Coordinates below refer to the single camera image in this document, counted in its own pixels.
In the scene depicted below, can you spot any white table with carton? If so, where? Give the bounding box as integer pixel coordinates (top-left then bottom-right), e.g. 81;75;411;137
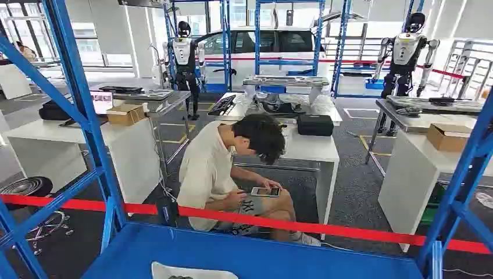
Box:
377;122;493;253

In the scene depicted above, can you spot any small open cardboard box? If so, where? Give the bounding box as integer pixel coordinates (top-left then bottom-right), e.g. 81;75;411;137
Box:
106;103;147;127

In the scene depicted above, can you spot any grey tray of parts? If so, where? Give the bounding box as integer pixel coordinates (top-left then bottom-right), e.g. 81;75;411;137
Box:
385;95;484;115

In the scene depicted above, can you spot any red barrier tape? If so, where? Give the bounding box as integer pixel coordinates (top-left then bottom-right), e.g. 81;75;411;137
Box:
0;194;493;256

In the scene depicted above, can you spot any plain white table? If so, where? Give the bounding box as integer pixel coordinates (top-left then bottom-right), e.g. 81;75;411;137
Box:
0;63;33;101

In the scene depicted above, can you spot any humanoid robot white chest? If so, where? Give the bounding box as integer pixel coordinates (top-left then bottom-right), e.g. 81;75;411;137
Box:
163;20;207;121
371;12;441;136

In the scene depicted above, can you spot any blue plastic crate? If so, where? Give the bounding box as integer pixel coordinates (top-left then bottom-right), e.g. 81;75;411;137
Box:
365;77;386;91

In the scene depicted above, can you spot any crouching person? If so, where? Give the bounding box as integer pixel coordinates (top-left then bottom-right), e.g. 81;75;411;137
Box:
176;113;322;248

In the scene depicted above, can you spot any metal railing frame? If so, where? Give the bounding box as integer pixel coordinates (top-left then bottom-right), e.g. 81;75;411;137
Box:
439;38;493;102

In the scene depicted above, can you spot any steel bench with trays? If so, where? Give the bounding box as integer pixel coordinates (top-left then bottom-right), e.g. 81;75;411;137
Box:
90;82;192;187

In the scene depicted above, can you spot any white smartphone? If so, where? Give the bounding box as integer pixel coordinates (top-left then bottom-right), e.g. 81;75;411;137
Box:
251;186;281;199

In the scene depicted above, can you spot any blue background rack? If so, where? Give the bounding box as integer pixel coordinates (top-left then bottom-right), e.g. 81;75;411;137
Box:
163;0;234;93
253;0;327;78
330;0;425;99

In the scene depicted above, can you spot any black round ribbed disc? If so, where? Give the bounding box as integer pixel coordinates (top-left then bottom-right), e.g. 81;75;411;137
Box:
0;176;54;211

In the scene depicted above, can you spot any distant person by window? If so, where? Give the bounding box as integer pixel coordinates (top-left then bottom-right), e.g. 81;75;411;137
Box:
15;40;38;63

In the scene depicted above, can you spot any coiled black cable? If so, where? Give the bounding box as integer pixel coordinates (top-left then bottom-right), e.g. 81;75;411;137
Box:
396;106;423;118

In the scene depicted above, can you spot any white soft parcel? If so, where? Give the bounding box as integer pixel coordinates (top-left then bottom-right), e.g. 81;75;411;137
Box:
151;261;240;279

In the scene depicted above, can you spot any long tray of metal parts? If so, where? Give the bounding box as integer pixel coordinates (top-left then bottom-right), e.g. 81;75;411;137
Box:
242;74;331;88

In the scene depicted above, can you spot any white car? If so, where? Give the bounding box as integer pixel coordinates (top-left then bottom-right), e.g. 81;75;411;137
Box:
194;26;337;92

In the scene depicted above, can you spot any chrome chair base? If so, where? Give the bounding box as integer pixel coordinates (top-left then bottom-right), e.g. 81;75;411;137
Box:
24;210;74;256

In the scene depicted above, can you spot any black soft bag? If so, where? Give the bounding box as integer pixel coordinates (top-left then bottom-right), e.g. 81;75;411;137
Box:
38;99;73;121

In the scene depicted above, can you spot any dark flat tray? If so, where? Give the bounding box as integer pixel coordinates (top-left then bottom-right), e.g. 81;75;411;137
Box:
98;85;146;95

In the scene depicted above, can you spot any blue metal shelving rack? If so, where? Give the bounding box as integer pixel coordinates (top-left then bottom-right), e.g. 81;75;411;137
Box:
0;0;493;279

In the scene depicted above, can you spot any black handheld device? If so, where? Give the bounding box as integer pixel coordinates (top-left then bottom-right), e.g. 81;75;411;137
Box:
428;96;456;107

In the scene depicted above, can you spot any white table with keyboard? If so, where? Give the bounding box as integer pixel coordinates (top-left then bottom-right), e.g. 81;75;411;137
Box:
215;92;342;240

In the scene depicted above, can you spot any black keyboard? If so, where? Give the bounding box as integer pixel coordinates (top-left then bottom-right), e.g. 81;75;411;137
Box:
207;94;237;117

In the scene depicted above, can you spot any white table with bag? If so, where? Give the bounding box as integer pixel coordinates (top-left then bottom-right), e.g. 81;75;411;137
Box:
1;116;162;205

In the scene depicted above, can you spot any large open cardboard box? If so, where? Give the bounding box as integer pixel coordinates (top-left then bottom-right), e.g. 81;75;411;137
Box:
426;123;473;153

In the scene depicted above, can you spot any black zipped case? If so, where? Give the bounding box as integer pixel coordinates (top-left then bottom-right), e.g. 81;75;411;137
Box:
296;113;335;137

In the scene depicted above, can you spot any steel bench with grey tray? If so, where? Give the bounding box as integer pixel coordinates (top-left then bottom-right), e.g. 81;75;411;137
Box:
365;95;487;175

